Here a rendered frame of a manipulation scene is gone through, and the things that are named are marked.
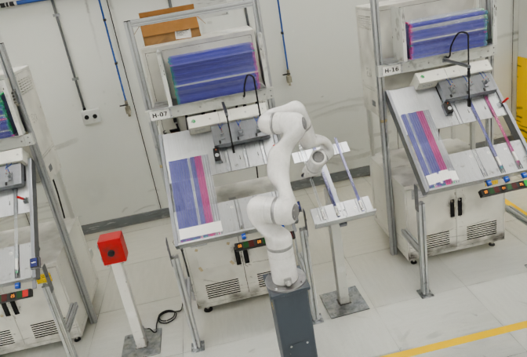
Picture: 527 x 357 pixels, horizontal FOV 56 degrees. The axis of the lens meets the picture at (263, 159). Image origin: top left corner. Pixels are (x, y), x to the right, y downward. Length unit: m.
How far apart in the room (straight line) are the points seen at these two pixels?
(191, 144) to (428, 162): 1.41
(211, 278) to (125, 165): 1.80
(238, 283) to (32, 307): 1.28
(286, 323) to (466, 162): 1.48
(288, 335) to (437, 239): 1.52
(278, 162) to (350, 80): 2.68
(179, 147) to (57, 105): 1.86
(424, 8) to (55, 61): 2.96
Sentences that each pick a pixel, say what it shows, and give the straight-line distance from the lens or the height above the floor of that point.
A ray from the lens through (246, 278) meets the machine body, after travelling 3.30.
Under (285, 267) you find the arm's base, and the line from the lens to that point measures 2.24.
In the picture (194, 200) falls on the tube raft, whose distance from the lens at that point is 2.86.
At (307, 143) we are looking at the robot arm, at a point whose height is 1.21.
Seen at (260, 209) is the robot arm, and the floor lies 1.09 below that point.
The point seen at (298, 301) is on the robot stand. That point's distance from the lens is 2.33.
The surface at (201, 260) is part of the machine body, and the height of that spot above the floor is 0.41.
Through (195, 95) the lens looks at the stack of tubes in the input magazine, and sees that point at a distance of 2.96.
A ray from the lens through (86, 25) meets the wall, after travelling 4.49.
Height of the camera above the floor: 2.02
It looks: 20 degrees down
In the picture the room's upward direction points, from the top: 10 degrees counter-clockwise
